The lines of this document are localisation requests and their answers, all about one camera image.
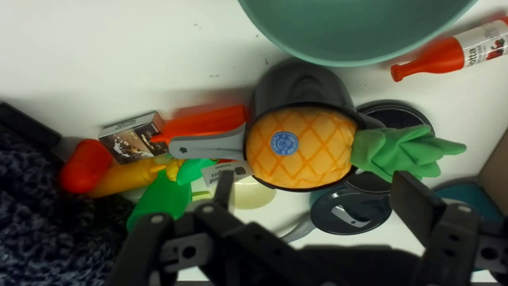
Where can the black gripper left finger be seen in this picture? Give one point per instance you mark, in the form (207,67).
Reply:
(222,191)

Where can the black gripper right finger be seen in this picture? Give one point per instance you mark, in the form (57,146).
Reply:
(417,204)

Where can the orange pineapple plushy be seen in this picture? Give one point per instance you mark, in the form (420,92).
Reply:
(311,153)

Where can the small cream bowl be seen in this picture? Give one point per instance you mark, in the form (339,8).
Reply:
(252,193)

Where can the teal blue bowl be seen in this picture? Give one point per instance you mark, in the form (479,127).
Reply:
(354,26)

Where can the teal cup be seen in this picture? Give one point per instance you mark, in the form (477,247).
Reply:
(476,199)

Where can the green plastic cup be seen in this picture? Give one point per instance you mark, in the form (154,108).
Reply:
(163,199)

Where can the orange and grey toy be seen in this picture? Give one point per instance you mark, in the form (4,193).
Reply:
(206,127)

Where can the brown cardboard box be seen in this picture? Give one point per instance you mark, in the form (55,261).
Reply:
(500,172)

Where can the black toy pan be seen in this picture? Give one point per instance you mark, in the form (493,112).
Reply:
(327,212)

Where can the yellow toy corn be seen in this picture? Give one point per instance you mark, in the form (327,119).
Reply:
(131,177)

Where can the small printed toy box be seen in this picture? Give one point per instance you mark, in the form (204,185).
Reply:
(131,137)

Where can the black mug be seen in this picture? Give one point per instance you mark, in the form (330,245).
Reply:
(301,85)

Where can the red toy sausage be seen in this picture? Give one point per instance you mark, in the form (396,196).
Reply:
(84,167)

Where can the red ketchup bottle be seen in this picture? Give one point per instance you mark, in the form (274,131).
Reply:
(444,56)

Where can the dark patterned cloth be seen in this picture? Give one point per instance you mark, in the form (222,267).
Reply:
(47,223)

